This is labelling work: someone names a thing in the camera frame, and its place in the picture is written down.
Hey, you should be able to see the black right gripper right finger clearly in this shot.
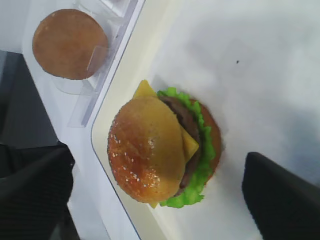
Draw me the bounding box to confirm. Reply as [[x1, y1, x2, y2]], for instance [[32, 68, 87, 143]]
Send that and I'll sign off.
[[241, 152, 320, 240]]

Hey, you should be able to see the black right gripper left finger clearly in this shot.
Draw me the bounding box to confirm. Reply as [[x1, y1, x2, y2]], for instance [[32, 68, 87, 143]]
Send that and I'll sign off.
[[0, 143, 75, 240]]

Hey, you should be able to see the sesame top bun half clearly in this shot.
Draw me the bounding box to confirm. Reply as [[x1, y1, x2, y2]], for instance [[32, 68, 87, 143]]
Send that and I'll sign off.
[[107, 96, 186, 203]]

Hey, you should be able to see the green lettuce leaf on stack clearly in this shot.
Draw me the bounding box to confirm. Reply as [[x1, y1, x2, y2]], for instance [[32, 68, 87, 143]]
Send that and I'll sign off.
[[157, 87, 222, 208]]

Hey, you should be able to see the brown meat patty on stack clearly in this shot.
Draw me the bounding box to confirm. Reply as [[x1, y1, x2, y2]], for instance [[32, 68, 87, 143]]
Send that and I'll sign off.
[[159, 96, 201, 197]]

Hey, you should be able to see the orange cheese slice on stack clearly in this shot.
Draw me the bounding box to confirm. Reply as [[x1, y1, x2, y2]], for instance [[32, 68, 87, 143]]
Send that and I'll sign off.
[[132, 79, 200, 210]]

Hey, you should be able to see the bottom bun on tray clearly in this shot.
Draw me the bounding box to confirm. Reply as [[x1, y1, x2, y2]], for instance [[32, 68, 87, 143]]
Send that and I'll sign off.
[[199, 102, 222, 184]]

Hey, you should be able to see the brown bun in left rack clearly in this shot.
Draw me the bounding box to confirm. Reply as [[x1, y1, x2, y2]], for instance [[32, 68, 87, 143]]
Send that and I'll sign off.
[[32, 8, 108, 80]]

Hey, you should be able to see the white paper tray liner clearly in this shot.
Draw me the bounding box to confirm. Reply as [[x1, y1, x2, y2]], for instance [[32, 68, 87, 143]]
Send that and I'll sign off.
[[147, 0, 320, 240]]

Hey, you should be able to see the cream rectangular metal tray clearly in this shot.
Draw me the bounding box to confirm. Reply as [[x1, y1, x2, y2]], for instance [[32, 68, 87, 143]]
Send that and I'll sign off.
[[90, 0, 320, 240]]

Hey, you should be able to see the left clear acrylic rack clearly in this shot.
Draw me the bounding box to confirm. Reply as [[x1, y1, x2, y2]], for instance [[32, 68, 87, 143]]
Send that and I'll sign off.
[[22, 0, 145, 130]]

